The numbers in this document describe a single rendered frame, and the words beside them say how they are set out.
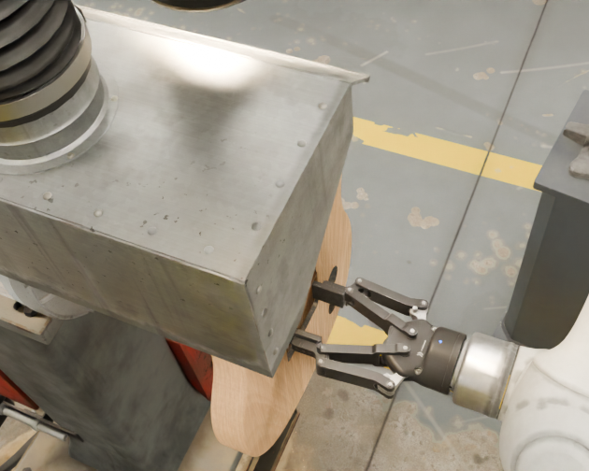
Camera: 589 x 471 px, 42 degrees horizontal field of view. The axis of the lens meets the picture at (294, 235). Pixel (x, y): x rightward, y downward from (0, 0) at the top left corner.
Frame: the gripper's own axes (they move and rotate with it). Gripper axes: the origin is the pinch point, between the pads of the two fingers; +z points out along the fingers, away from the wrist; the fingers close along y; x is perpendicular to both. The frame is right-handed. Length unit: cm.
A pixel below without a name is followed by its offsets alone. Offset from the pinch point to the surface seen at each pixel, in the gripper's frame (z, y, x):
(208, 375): 33, 15, -63
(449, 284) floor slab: -4, 82, -97
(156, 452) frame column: 35, -4, -65
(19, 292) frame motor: 21.4, -20.2, 19.2
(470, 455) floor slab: -23, 38, -102
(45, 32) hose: 5, -20, 54
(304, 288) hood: -10.2, -18.4, 34.0
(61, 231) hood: 3, -26, 43
